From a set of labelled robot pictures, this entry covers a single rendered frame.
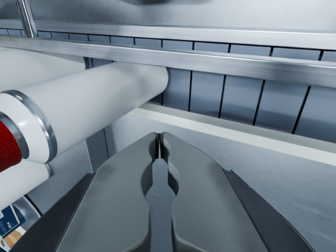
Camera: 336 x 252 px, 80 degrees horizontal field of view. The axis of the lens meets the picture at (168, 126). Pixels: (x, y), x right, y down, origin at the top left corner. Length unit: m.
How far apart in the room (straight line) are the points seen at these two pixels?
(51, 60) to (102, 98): 0.15
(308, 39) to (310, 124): 0.08
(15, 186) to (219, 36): 0.51
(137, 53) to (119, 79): 0.03
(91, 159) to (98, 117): 0.29
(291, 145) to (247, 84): 0.07
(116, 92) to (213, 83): 0.11
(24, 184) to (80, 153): 0.17
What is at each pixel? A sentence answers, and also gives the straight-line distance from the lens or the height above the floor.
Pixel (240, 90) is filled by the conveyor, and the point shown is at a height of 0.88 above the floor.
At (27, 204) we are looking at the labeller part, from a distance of 0.88.
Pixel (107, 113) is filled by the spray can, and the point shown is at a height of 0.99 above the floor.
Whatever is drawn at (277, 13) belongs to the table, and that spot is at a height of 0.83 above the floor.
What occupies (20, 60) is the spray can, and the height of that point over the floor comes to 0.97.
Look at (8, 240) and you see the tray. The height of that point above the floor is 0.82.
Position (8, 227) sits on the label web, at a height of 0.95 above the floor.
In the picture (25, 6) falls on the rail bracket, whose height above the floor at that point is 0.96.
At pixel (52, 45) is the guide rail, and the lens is 0.24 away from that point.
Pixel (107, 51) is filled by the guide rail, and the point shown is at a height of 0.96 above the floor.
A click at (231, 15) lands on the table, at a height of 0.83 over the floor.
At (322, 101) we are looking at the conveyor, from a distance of 0.23.
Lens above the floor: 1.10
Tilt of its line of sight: 51 degrees down
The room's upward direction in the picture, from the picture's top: 133 degrees counter-clockwise
